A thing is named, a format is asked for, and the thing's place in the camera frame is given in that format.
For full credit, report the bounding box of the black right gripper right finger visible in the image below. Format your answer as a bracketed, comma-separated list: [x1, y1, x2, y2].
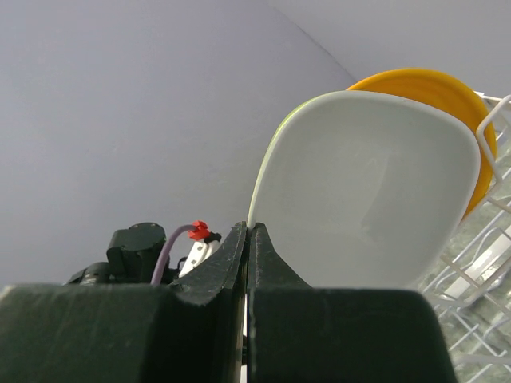
[247, 223, 457, 382]

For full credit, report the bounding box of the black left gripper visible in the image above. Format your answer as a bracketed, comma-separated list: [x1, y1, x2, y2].
[67, 223, 180, 286]

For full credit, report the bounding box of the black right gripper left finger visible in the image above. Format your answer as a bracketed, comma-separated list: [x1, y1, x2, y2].
[1, 222, 248, 382]

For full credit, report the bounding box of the white square bowl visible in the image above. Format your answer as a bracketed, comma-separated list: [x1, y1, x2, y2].
[247, 91, 481, 289]

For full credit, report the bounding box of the orange bowl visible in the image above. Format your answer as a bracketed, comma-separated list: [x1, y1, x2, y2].
[347, 68, 497, 219]

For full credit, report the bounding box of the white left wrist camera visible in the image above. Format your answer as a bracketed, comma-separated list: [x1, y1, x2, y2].
[178, 220, 222, 278]

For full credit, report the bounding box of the white wire dish rack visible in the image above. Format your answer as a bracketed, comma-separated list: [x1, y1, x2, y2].
[421, 93, 510, 382]

